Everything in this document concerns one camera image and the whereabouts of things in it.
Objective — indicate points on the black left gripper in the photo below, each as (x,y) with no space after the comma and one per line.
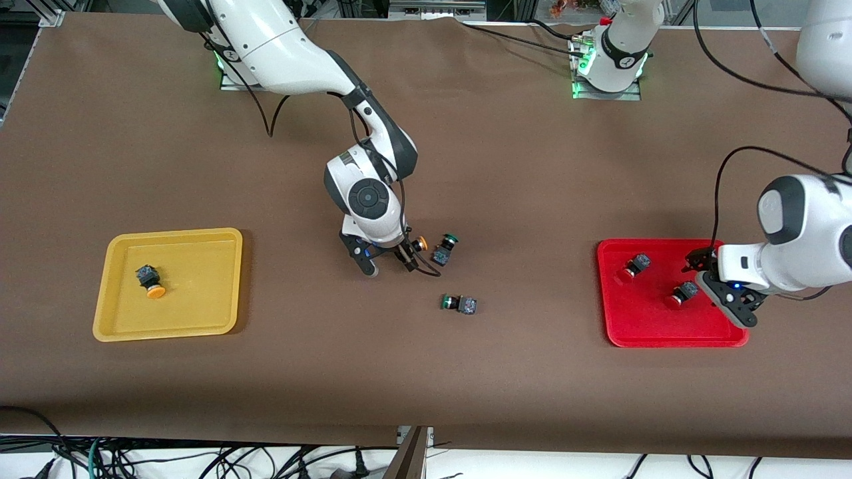
(700,260)

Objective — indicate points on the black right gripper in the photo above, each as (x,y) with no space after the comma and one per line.
(402,252)

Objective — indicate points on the red mushroom push button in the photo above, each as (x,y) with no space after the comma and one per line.
(682,294)
(636,266)

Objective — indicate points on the yellow mushroom push button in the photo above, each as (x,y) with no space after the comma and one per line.
(419,244)
(150,279)

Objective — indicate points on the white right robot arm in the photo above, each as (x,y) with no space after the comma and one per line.
(279,46)

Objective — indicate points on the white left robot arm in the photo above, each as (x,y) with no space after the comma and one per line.
(812,226)

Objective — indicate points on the green push button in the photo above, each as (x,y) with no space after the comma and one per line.
(462,305)
(444,251)

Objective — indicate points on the red plastic tray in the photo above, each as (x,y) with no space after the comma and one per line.
(639,319)

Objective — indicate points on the brown table cover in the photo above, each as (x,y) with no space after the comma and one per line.
(519,173)

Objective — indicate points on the yellow plastic tray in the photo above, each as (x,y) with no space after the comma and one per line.
(193,293)

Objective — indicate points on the wooden plank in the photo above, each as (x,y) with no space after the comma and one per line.
(409,459)

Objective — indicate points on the grey electronics box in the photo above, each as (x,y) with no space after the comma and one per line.
(432,9)

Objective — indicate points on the orange red background object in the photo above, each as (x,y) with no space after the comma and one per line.
(572,6)

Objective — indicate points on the aluminium frame profile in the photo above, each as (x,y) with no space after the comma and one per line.
(53,16)

